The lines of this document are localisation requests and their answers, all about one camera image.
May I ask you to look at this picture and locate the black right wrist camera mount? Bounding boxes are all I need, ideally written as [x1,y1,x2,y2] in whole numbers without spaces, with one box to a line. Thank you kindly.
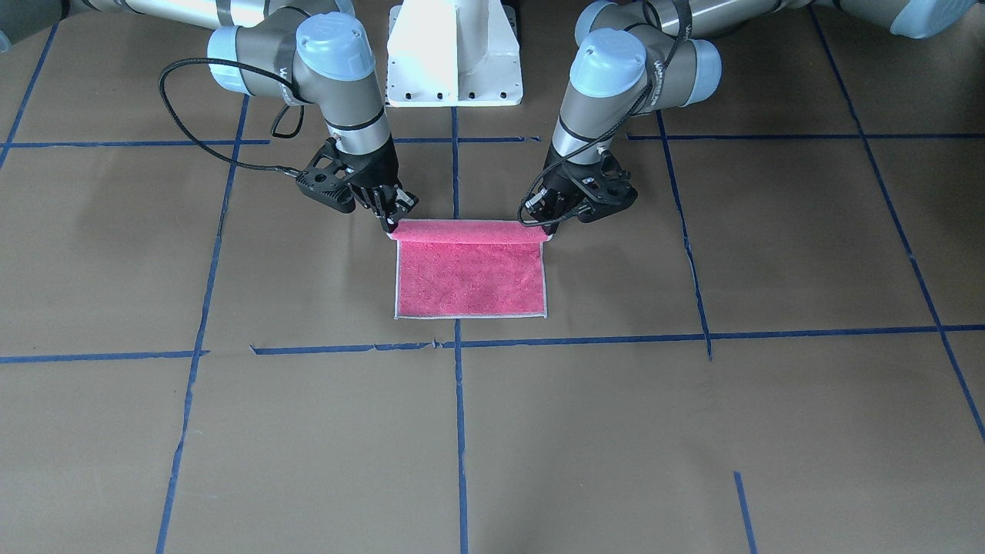
[295,138,356,214]

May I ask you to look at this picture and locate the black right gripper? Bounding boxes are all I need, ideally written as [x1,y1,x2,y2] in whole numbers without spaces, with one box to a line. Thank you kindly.
[342,138,419,234]

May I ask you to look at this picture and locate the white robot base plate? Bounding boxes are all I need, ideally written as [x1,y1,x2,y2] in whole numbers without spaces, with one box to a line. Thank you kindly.
[385,1,524,108]

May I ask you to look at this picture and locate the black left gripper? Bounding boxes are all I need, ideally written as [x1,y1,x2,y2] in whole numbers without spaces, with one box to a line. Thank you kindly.
[526,150,609,235]

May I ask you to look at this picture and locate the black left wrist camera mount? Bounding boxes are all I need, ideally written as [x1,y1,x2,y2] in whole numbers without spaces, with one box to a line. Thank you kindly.
[571,149,638,224]

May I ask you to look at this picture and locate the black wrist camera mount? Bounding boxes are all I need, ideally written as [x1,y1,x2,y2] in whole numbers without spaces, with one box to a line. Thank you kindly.
[571,149,638,224]
[295,138,356,214]

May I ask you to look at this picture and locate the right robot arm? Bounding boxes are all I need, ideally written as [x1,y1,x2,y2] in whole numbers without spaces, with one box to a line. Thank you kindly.
[1,1,418,234]

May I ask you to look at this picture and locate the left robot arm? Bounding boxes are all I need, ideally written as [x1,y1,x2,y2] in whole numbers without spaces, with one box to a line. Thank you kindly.
[516,1,806,235]

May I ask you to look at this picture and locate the pink towel with grey edge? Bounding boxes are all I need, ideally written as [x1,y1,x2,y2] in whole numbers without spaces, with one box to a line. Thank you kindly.
[389,219,549,319]

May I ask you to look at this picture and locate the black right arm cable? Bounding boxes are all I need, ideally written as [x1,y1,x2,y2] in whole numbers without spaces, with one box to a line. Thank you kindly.
[159,58,324,179]

